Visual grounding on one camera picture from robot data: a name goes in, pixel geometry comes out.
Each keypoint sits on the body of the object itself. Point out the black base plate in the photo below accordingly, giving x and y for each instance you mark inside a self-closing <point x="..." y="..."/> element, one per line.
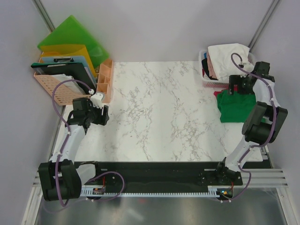
<point x="200" y="173"/>

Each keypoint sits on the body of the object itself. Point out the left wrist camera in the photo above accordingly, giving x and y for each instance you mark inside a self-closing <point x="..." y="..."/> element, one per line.
<point x="96" y="98"/>

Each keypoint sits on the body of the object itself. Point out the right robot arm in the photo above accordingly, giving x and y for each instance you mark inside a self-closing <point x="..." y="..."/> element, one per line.
<point x="264" y="121"/>

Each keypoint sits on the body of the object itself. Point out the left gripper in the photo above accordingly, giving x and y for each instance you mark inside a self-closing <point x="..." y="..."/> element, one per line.
<point x="101" y="120"/>

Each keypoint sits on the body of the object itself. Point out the white laundry basket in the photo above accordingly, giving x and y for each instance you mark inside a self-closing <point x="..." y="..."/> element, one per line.
<point x="209" y="82"/>

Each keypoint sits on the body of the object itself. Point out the white t shirt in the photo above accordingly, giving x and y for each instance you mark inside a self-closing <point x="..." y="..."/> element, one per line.
<point x="223" y="56"/>

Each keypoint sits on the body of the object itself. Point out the blue clipboard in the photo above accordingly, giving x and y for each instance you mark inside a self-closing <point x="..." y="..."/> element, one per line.
<point x="49" y="58"/>

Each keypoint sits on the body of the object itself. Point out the white cable duct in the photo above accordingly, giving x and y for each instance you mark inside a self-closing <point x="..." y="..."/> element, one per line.
<point x="91" y="191"/>

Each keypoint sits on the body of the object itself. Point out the green plastic folder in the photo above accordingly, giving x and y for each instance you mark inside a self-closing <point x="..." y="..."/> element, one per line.
<point x="72" y="32"/>

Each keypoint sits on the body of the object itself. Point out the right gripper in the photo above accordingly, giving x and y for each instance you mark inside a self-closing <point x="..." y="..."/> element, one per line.
<point x="236" y="79"/>

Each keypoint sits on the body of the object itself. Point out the red t shirt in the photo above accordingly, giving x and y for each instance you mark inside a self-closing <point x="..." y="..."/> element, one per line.
<point x="218" y="92"/>

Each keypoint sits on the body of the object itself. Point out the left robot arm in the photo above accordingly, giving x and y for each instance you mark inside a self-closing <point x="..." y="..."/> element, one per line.
<point x="60" y="179"/>

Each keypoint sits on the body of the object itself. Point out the black binder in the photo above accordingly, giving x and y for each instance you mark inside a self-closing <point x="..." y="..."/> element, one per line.
<point x="65" y="71"/>

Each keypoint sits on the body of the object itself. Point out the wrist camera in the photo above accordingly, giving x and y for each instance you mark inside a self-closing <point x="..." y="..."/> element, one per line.
<point x="247" y="66"/>
<point x="96" y="98"/>

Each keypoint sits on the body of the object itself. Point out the pink t shirt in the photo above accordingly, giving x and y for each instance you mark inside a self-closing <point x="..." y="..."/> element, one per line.
<point x="210" y="68"/>

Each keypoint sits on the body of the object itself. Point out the green t shirt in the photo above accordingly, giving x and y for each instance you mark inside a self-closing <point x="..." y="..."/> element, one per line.
<point x="234" y="108"/>

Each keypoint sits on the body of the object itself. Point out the peach file organizer basket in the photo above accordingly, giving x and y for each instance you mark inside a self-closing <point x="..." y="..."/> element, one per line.
<point x="71" y="90"/>

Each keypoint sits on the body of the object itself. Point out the yellow plastic folder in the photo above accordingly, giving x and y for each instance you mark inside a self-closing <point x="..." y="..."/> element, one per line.
<point x="65" y="50"/>

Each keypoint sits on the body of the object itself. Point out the black t shirt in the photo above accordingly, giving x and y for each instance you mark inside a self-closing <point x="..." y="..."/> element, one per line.
<point x="205" y="66"/>

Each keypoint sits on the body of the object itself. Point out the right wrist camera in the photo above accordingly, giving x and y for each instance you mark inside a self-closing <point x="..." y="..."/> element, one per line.
<point x="247" y="66"/>

